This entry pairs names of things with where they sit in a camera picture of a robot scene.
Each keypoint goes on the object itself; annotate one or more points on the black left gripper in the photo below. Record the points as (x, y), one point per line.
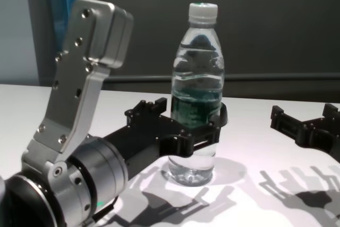
(143, 136)

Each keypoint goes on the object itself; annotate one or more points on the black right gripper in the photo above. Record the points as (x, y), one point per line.
(329, 139)

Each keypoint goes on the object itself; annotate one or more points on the clear water bottle green label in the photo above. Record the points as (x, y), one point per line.
(196, 72)

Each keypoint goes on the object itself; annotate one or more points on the grey metal handrail bar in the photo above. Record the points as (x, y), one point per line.
(265, 78)

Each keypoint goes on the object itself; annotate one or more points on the green YES button black base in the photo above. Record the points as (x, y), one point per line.
(225, 115)

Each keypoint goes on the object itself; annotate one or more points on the blue window frame strip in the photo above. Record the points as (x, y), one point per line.
(59, 3)

